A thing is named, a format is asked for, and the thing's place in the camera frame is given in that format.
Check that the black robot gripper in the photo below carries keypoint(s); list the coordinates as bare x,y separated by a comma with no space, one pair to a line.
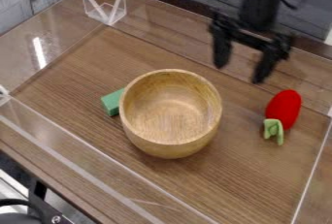
274,43

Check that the red plush strawberry green leaves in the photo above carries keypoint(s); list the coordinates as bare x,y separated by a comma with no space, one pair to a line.
281,114

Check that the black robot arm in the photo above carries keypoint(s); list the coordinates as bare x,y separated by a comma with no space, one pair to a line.
251,29

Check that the wooden bowl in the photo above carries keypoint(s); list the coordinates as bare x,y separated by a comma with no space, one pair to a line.
170,110

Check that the green foam block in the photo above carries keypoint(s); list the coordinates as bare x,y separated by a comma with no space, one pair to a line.
109,102

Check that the clear acrylic corner bracket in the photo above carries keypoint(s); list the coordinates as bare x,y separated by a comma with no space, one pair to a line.
105,13

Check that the black table leg bracket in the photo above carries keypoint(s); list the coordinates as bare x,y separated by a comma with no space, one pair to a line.
51,216

